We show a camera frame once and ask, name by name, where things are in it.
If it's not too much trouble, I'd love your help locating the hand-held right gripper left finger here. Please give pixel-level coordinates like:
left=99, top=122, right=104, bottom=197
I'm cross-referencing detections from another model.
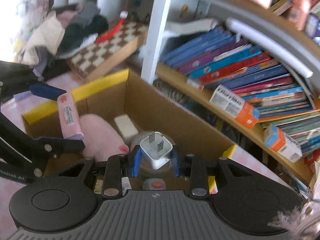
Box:
left=59, top=145, right=143, bottom=199

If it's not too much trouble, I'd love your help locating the grey garment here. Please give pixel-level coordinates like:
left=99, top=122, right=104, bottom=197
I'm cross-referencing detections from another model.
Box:
left=72, top=2, right=100, bottom=27

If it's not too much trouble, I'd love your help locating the wooden chessboard box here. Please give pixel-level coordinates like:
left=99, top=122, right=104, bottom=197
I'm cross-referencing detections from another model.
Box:
left=66, top=20, right=149, bottom=80

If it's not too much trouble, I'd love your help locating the white desk shelf unit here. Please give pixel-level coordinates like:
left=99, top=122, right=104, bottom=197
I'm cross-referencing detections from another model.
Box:
left=50, top=0, right=320, bottom=188

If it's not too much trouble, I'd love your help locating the yellow cardboard box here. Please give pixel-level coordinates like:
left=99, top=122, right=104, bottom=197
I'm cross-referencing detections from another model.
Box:
left=21, top=69, right=240, bottom=195

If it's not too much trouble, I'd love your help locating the pile of clothes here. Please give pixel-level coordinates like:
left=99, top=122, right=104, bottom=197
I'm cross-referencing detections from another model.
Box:
left=57, top=15, right=109, bottom=58

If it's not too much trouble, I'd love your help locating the row of colourful books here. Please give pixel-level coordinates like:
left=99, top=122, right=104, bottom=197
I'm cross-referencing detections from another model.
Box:
left=160, top=26, right=320, bottom=155

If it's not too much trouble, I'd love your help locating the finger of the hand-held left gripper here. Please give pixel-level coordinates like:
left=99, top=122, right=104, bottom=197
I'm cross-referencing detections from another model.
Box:
left=0, top=112, right=86, bottom=178
left=0, top=61, right=67, bottom=101

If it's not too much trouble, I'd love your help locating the pink pig plush toy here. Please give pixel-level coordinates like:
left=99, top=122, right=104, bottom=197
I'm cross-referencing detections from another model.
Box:
left=75, top=114, right=130, bottom=162

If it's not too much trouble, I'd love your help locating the beige garment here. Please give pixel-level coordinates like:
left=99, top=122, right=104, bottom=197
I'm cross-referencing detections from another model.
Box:
left=19, top=12, right=66, bottom=64

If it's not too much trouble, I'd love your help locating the grey toy car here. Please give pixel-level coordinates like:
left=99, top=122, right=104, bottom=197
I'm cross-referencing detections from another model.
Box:
left=142, top=177, right=166, bottom=190

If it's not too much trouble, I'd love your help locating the orange white small box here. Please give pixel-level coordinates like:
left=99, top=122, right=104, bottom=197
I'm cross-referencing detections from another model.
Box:
left=263, top=124, right=303, bottom=163
left=209, top=84, right=260, bottom=130

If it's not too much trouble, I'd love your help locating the pink checkered desktop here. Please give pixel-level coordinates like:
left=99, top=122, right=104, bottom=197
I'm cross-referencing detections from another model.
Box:
left=0, top=72, right=290, bottom=240

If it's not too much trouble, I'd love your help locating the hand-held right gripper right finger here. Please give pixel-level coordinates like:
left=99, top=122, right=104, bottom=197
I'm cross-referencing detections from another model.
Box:
left=171, top=149, right=253, bottom=197

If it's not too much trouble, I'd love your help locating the white charger plug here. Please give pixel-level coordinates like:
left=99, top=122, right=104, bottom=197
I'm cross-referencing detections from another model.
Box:
left=139, top=131, right=174, bottom=170

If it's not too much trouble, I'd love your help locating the pink rectangular case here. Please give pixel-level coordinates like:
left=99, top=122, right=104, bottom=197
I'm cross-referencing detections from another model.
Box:
left=57, top=92, right=84, bottom=140

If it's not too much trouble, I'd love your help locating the white carton-shaped block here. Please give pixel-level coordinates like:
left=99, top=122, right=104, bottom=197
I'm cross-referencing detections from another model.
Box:
left=114, top=114, right=139, bottom=143

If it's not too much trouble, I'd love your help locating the purple garment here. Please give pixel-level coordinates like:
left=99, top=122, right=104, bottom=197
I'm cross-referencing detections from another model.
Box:
left=34, top=46, right=48, bottom=75

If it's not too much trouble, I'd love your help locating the person's fuzzy clothing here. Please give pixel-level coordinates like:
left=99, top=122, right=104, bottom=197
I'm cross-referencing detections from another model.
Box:
left=267, top=200, right=320, bottom=240

